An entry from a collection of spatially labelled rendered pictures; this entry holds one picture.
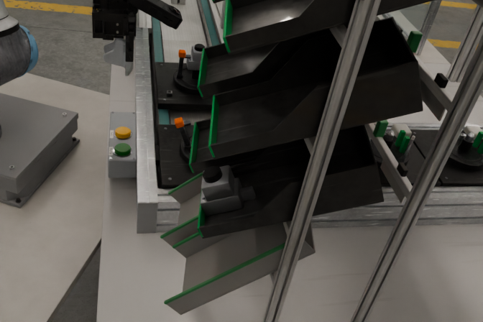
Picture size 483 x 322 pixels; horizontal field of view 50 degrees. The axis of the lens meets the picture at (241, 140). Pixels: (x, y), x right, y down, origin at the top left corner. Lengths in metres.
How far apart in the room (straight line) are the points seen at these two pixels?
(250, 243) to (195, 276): 0.13
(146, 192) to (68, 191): 0.23
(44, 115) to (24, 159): 0.18
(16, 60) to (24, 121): 0.18
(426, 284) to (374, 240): 0.16
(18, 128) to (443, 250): 1.13
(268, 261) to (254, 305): 0.32
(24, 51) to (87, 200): 0.39
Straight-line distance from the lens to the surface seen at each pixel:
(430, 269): 1.38
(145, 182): 1.25
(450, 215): 1.49
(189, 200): 1.13
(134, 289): 1.16
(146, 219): 1.22
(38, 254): 1.24
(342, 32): 0.62
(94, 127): 1.57
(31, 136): 1.39
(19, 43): 1.36
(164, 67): 1.66
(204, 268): 0.99
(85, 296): 2.22
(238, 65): 0.87
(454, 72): 2.24
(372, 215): 1.38
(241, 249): 0.95
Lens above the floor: 1.79
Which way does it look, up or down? 37 degrees down
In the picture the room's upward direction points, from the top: 10 degrees clockwise
